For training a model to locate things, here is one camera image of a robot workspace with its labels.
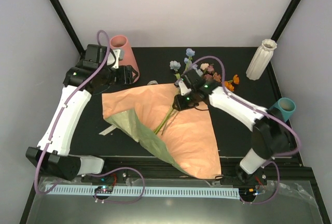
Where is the green and orange wrapping paper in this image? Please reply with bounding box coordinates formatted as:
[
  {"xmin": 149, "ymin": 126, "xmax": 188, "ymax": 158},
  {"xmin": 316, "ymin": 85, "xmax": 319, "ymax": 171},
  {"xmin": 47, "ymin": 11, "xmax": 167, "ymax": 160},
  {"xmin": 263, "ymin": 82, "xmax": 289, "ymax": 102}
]
[{"xmin": 102, "ymin": 84, "xmax": 222, "ymax": 179}]

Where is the blue artificial flower bunch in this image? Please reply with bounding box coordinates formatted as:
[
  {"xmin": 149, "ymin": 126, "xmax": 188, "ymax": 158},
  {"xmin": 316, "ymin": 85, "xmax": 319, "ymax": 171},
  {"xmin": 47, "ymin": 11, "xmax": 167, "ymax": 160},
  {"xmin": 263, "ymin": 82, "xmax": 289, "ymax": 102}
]
[{"xmin": 153, "ymin": 48, "xmax": 209, "ymax": 134}]

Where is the pink artificial flower bunch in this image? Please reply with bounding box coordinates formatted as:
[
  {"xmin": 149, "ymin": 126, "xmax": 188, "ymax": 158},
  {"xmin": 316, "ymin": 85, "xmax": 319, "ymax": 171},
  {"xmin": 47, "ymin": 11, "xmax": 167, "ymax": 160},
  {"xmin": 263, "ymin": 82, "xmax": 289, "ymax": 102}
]
[{"xmin": 200, "ymin": 63, "xmax": 222, "ymax": 82}]

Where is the cream printed ribbon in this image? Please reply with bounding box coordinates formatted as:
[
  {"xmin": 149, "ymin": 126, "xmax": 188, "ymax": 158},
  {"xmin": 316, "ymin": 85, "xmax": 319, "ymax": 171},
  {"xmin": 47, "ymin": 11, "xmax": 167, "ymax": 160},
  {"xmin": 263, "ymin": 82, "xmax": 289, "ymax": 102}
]
[{"xmin": 98, "ymin": 79, "xmax": 159, "ymax": 136}]

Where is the orange artificial flower bunch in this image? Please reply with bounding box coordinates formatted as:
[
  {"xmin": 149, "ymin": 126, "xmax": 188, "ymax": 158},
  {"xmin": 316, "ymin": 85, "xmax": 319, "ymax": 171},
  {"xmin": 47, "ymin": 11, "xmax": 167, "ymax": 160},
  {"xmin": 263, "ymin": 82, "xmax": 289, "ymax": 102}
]
[{"xmin": 224, "ymin": 74, "xmax": 240, "ymax": 92}]

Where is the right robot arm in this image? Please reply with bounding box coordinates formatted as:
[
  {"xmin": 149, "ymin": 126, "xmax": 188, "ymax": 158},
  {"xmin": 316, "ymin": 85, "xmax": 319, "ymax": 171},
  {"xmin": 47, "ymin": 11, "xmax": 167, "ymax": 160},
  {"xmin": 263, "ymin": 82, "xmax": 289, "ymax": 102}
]
[{"xmin": 172, "ymin": 69, "xmax": 291, "ymax": 184}]

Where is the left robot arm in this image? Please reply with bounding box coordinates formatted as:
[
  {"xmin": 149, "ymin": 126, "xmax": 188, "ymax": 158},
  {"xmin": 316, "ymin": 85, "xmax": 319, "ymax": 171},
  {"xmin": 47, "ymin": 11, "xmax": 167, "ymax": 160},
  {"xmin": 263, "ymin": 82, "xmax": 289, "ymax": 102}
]
[{"xmin": 25, "ymin": 44, "xmax": 139, "ymax": 182}]

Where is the pink ceramic vase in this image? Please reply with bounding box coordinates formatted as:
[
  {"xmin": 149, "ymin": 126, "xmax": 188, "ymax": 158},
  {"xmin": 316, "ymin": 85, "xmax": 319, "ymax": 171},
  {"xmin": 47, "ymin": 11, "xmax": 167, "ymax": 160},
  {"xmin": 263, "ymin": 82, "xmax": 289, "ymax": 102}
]
[{"xmin": 110, "ymin": 35, "xmax": 140, "ymax": 83}]

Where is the white ribbed vase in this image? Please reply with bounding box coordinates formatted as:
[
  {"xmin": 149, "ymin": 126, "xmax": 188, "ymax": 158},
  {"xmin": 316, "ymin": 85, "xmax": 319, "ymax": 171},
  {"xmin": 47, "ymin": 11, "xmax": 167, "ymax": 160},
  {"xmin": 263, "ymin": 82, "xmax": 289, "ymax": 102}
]
[{"xmin": 246, "ymin": 39, "xmax": 277, "ymax": 80}]

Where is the teal cylindrical vase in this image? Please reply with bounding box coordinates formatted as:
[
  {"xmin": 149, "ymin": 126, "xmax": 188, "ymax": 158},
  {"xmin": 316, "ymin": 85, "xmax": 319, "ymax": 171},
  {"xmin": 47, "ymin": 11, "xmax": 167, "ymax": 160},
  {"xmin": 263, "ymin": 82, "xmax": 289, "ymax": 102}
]
[{"xmin": 270, "ymin": 97, "xmax": 296, "ymax": 122}]

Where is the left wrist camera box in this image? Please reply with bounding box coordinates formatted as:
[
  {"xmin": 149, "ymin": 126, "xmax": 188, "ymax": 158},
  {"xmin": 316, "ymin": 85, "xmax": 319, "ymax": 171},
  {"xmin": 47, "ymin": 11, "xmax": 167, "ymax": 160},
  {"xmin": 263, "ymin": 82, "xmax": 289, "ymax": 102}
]
[{"xmin": 111, "ymin": 49, "xmax": 124, "ymax": 69}]

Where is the left black frame post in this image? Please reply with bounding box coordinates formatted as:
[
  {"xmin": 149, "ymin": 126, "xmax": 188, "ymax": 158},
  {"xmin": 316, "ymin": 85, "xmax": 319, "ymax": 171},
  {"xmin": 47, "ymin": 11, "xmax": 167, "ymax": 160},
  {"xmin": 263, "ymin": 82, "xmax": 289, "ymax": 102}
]
[{"xmin": 49, "ymin": 0, "xmax": 85, "ymax": 55}]

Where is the black frame post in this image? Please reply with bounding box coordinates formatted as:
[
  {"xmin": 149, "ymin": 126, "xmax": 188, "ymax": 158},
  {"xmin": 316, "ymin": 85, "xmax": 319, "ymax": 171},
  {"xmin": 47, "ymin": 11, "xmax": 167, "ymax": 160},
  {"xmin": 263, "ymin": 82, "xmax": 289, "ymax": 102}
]
[
  {"xmin": 271, "ymin": 0, "xmax": 301, "ymax": 43},
  {"xmin": 49, "ymin": 0, "xmax": 85, "ymax": 55}
]

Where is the white slotted cable duct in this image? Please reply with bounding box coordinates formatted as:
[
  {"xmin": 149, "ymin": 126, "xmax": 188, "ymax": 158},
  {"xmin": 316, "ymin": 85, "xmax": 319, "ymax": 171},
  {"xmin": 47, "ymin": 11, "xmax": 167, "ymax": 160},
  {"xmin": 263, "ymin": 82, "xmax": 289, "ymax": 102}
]
[{"xmin": 49, "ymin": 185, "xmax": 240, "ymax": 200}]

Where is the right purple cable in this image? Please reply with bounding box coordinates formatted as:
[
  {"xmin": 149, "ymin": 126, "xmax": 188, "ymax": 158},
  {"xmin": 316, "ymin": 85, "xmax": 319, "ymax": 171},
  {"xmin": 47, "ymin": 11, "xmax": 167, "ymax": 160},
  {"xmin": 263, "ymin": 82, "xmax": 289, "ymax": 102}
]
[{"xmin": 186, "ymin": 55, "xmax": 302, "ymax": 205}]

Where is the right black frame post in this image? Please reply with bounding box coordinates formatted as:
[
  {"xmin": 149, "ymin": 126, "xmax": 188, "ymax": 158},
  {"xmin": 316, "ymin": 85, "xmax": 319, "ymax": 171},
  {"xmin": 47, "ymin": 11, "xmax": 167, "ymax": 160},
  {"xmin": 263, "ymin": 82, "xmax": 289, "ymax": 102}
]
[{"xmin": 271, "ymin": 0, "xmax": 301, "ymax": 43}]

